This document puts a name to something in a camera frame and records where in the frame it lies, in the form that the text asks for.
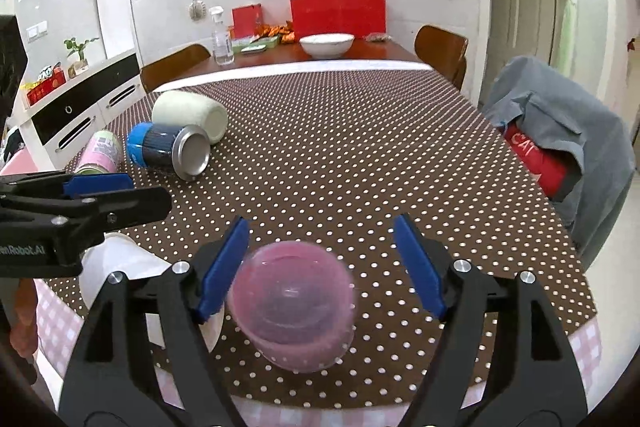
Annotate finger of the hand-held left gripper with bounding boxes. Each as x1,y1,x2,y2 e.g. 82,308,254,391
0,173,135,200
0,186,172,240

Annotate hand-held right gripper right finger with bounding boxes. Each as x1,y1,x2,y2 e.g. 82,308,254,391
392,213,588,427

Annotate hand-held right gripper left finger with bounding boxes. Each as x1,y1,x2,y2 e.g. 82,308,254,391
57,216,251,427

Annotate pink plastic cup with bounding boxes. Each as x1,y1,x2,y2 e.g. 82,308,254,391
227,242,357,374

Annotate pink and green cup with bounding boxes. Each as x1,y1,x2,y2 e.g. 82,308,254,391
75,130,122,176

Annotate white plastic cup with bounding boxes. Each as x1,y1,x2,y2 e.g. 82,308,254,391
80,232,226,353

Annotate blue steel cup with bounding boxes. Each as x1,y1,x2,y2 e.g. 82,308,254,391
126,122,212,182

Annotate person's left hand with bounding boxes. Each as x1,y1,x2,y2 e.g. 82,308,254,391
12,279,38,358

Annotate white and black cabinet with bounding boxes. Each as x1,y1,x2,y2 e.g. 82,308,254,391
22,49,146,170

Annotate red box on cabinet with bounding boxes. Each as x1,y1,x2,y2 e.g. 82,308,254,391
25,74,67,106

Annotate white ceramic mug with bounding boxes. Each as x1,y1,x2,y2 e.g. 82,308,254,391
151,90,229,146

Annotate small potted plant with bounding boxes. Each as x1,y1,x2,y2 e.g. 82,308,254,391
64,37,100,78

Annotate brown polka dot tablecloth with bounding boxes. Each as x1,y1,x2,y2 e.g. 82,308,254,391
37,68,598,400

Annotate wooden chair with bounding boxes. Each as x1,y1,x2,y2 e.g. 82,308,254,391
414,25,469,90
140,44,212,92

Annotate dark screen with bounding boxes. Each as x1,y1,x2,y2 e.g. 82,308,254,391
0,14,28,128

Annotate red garment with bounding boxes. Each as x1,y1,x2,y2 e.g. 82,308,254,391
502,122,568,198

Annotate clear spray bottle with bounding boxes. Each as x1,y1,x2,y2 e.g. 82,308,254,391
209,6,235,66

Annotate green tray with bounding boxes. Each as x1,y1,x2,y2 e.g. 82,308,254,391
240,36,282,55

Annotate small red box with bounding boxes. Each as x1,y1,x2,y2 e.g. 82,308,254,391
231,6,263,40

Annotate grey jacket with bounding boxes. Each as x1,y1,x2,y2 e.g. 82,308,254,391
482,55,637,270

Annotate orange snack packets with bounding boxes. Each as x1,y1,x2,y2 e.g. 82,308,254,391
257,23,296,45

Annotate white bowl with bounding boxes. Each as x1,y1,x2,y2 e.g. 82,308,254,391
299,33,356,59

